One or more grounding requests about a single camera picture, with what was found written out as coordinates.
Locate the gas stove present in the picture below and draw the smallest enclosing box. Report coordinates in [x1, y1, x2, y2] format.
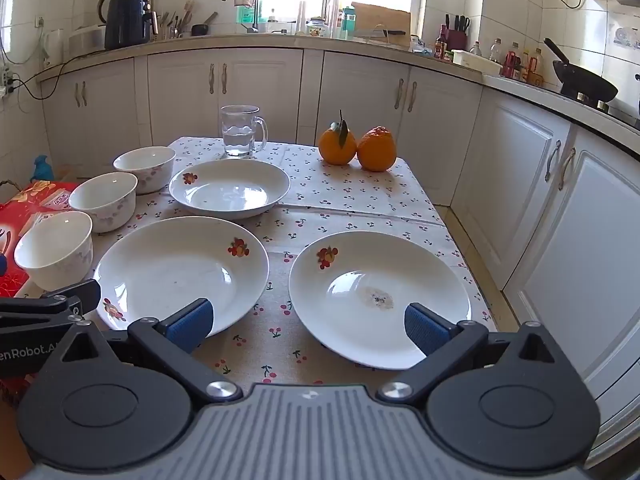
[557, 87, 640, 128]

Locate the metal faucet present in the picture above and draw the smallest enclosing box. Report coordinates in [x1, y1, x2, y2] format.
[222, 0, 261, 34]

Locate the white bowl with floral pattern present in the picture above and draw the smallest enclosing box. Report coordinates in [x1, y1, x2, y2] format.
[113, 146, 177, 195]
[68, 172, 138, 233]
[14, 211, 94, 292]

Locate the cherry print tablecloth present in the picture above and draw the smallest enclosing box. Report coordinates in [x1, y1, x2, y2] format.
[17, 136, 498, 386]

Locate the white plate with fruit print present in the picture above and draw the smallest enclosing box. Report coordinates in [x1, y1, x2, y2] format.
[288, 231, 472, 371]
[94, 216, 270, 332]
[169, 159, 291, 219]

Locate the dark red knife block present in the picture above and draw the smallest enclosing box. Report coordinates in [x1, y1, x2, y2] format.
[446, 14, 471, 52]

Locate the small black saucepan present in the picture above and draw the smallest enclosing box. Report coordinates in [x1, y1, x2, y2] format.
[191, 11, 219, 37]

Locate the black wok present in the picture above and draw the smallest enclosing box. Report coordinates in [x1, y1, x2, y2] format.
[543, 37, 620, 103]

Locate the beige kitchen countertop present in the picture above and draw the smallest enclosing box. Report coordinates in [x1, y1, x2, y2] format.
[37, 32, 640, 148]

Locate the yellow oil bottle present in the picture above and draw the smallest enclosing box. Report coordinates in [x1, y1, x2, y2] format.
[528, 48, 545, 87]

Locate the utensil holder with utensils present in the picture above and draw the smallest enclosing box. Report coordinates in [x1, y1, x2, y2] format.
[156, 0, 197, 40]

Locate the red condiment bottle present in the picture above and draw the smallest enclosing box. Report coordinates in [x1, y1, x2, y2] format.
[501, 42, 522, 79]

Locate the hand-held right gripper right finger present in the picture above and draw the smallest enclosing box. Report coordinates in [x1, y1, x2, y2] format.
[376, 302, 561, 406]

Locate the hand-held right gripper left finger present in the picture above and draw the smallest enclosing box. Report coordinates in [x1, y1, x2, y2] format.
[55, 298, 244, 403]

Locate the kitchen knife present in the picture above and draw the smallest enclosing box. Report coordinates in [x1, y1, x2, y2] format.
[352, 28, 407, 40]

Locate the white countertop appliance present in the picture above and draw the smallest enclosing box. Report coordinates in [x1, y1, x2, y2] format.
[67, 25, 107, 56]

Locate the white rectangular tray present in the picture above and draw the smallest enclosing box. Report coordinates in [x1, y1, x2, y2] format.
[452, 50, 502, 76]

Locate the orange with green leaf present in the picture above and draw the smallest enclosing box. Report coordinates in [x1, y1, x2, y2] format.
[318, 110, 358, 166]

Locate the clear glass mug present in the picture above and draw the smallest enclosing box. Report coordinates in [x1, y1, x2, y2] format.
[219, 105, 269, 158]

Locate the wooden cutting board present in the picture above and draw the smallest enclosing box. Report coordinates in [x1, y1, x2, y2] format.
[351, 1, 412, 41]

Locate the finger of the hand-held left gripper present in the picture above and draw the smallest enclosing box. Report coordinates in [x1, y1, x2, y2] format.
[0, 279, 102, 330]

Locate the red printed box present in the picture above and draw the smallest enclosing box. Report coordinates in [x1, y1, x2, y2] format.
[0, 180, 83, 406]

